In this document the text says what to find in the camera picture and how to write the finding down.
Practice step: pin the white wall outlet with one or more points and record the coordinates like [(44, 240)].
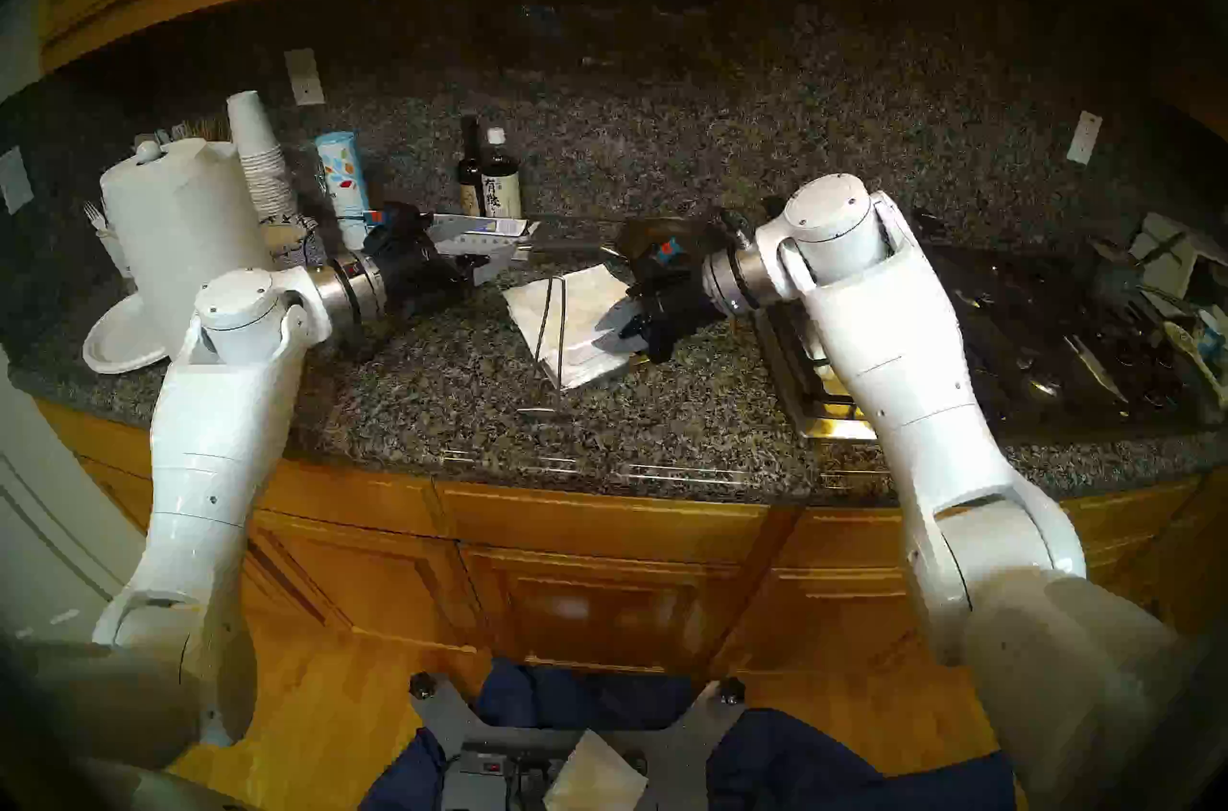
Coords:
[(1084, 138), (304, 76)]

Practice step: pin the black base knob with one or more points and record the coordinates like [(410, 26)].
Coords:
[(422, 685), (732, 691)]

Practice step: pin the white cup with forks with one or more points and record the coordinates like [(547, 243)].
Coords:
[(115, 253)]

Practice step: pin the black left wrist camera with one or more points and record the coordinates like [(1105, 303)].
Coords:
[(398, 229)]

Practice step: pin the cup of wooden sticks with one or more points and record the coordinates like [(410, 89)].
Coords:
[(201, 131)]

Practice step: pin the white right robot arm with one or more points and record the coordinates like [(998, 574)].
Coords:
[(892, 358)]

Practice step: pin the dark frying pan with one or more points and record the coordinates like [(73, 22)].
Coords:
[(566, 248)]

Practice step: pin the grey power box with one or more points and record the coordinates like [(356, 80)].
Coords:
[(475, 785)]

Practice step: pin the white tissue sheet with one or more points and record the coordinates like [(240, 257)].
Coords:
[(595, 780)]

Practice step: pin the white paper cup stack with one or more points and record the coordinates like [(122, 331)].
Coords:
[(259, 157)]

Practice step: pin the blue patterned paper bowl stack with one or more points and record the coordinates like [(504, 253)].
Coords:
[(297, 238)]

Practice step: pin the patterned ceramic spoon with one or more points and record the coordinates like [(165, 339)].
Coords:
[(1182, 337)]

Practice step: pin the long white blue wrap box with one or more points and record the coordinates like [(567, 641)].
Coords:
[(489, 229)]

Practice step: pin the white blue mug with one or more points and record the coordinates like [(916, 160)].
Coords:
[(1209, 334)]

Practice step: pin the wooden lower cabinets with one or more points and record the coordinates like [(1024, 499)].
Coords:
[(595, 598)]

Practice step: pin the stainless gas cooktop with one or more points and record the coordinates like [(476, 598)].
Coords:
[(1055, 339)]

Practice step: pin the white paper plate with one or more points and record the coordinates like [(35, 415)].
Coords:
[(120, 339)]

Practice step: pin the white paper towel roll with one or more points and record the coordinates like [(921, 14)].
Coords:
[(182, 224)]

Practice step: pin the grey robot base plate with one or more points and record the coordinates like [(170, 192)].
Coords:
[(691, 752)]

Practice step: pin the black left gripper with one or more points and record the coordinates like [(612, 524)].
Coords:
[(427, 282)]

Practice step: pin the white light switch plate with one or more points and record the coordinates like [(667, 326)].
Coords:
[(15, 181)]

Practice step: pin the dark blue cloth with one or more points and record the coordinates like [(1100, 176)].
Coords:
[(787, 761)]

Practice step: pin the white door panel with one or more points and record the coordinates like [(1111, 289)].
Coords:
[(48, 531)]

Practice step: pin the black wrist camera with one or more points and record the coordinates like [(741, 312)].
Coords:
[(398, 229), (672, 262)]

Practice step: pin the leaf print cylindrical canister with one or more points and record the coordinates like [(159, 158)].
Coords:
[(342, 181)]

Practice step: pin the soy sauce bottle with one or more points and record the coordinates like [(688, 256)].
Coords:
[(501, 186)]

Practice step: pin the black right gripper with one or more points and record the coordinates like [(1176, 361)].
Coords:
[(676, 310)]

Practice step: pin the white napkin stack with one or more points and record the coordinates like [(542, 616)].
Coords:
[(595, 310)]

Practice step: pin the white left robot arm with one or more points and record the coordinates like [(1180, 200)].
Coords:
[(216, 454)]

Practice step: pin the white rectangular board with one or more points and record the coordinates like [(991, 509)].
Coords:
[(1175, 272)]

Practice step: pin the white towel holder knob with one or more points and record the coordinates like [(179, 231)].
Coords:
[(148, 152)]

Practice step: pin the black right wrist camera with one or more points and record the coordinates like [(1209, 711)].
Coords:
[(672, 262)]

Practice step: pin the dark glass wine bottle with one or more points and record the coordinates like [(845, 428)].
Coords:
[(469, 181)]

